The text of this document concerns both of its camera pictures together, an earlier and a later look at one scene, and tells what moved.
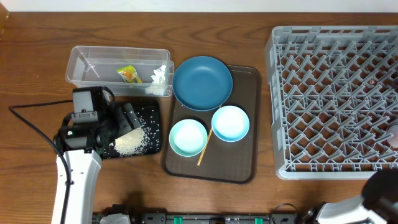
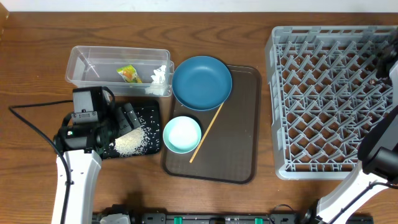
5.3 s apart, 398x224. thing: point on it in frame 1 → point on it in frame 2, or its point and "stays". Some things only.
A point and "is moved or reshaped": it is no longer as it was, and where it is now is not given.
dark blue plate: x=202 y=83 stays
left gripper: x=119 y=116 stays
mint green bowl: x=188 y=137 is moved or reshaped
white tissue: x=157 y=86 stays
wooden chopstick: x=200 y=157 → x=206 y=132
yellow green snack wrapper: x=129 y=74 stays
